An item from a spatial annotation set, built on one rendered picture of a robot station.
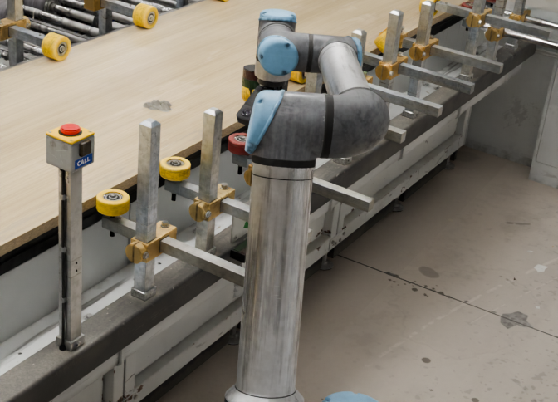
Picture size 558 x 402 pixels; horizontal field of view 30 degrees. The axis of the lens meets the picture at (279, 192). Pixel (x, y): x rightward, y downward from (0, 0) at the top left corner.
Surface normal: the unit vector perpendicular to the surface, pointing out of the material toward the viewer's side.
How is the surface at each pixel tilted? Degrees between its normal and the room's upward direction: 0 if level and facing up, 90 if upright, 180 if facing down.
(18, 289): 90
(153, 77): 0
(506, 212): 0
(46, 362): 0
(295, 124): 65
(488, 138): 90
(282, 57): 90
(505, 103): 90
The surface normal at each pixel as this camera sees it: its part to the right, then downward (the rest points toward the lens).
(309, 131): 0.05, 0.24
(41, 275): 0.84, 0.32
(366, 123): 0.66, 0.00
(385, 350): 0.09, -0.88
